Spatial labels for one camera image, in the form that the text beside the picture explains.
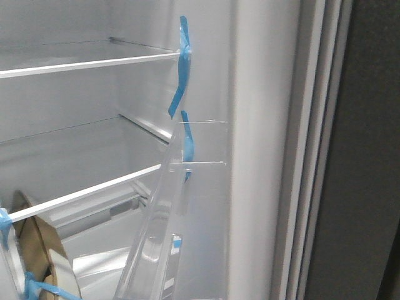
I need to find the blue tape on shelf left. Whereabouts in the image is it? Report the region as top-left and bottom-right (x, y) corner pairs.
(0, 208), (13, 250)

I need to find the middle blue tape strip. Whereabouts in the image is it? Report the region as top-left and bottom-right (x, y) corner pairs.
(181, 110), (195, 163)

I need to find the lower glass fridge shelf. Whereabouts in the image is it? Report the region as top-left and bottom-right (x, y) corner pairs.
(1, 116), (169, 209)

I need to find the upper glass fridge shelf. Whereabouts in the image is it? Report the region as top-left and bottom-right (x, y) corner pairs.
(1, 38), (180, 79)

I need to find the small blue tape piece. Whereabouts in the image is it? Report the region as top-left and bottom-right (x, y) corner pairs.
(172, 234), (182, 249)

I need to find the clear plastic door bin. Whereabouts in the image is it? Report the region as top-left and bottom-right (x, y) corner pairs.
(114, 121), (229, 299)

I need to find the blue tape on roll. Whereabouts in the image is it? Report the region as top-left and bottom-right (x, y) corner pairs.
(24, 272), (82, 300)

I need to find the dark grey fridge door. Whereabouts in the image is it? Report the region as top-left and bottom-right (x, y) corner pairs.
(228, 1), (399, 299)

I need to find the blue tape strip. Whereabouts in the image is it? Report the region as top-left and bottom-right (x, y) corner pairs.
(181, 110), (195, 163)
(167, 15), (191, 119)

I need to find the glass fridge shelf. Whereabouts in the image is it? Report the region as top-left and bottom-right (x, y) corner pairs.
(1, 116), (169, 209)
(1, 38), (180, 79)

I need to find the upper blue tape strip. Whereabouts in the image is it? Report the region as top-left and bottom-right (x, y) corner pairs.
(167, 15), (191, 119)

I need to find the white fridge interior body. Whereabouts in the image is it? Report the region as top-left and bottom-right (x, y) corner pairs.
(1, 1), (234, 299)

